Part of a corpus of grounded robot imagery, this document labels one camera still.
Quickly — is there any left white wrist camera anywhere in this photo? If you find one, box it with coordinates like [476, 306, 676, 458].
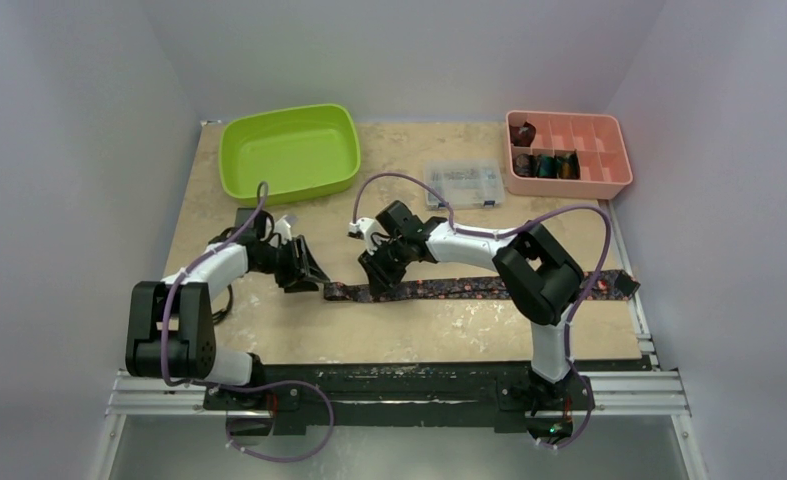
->
[268, 214, 297, 247]

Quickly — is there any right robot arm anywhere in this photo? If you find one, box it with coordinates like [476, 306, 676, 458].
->
[347, 201, 585, 407]

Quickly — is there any black cable loop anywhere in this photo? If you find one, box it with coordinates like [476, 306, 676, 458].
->
[210, 284, 235, 326]

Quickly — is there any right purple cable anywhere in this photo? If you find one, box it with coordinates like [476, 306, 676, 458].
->
[351, 172, 614, 452]

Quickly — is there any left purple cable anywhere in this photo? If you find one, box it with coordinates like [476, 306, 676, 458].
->
[159, 181, 337, 464]

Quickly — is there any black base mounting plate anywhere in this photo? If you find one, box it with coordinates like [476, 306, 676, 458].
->
[203, 361, 595, 442]

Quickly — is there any purple cable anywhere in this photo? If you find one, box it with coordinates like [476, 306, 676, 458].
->
[351, 172, 614, 452]
[159, 181, 337, 464]

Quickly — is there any pink divided organizer tray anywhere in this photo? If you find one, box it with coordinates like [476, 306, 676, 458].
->
[504, 110, 633, 200]

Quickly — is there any clear plastic parts box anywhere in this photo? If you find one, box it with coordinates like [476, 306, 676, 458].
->
[423, 159, 505, 210]

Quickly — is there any dark floral patterned tie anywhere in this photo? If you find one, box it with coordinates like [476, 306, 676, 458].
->
[322, 269, 641, 303]

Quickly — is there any rolled teal tie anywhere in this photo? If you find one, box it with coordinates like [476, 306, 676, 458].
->
[533, 155, 558, 179]

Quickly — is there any green plastic tub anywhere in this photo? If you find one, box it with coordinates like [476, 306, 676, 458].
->
[217, 104, 361, 206]

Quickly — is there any aluminium frame rail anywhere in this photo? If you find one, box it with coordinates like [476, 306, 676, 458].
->
[88, 371, 708, 479]

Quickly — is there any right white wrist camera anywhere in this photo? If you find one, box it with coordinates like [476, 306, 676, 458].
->
[347, 217, 389, 255]

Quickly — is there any rolled dark gold tie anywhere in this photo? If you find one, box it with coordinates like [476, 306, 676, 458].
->
[555, 152, 581, 180]

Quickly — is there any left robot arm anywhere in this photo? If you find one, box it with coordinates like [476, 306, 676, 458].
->
[125, 208, 329, 409]

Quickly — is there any rolled dark red tie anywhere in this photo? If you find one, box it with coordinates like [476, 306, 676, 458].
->
[509, 121, 537, 147]

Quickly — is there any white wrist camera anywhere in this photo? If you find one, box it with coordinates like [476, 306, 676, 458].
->
[347, 217, 389, 255]
[268, 214, 297, 247]

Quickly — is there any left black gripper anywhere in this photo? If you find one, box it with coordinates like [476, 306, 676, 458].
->
[252, 236, 328, 292]

